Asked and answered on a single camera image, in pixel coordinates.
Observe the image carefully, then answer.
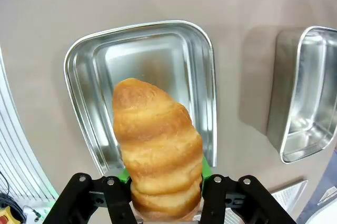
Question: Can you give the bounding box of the shallow steel container lid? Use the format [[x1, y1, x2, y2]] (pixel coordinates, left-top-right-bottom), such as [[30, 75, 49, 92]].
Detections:
[[63, 19, 218, 177]]

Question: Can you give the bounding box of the black cable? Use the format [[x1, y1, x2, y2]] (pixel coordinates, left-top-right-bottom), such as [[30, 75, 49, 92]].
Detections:
[[0, 171, 27, 224]]

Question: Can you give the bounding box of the yellow emergency stop box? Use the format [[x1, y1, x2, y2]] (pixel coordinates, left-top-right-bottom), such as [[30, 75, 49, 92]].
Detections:
[[0, 204, 16, 224]]

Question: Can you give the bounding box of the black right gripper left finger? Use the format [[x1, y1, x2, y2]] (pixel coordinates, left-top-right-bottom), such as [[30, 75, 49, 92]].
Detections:
[[42, 167, 144, 224]]

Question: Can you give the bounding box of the deep steel airtight container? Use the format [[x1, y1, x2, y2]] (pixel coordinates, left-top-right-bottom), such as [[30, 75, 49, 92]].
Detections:
[[266, 26, 337, 165]]

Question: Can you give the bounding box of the golden brown croissant bread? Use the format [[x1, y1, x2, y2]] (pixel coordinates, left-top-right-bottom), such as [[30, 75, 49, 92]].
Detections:
[[112, 77, 204, 221]]

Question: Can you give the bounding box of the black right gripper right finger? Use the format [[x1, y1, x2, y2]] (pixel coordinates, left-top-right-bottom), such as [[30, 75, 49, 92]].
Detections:
[[196, 155, 294, 224]]

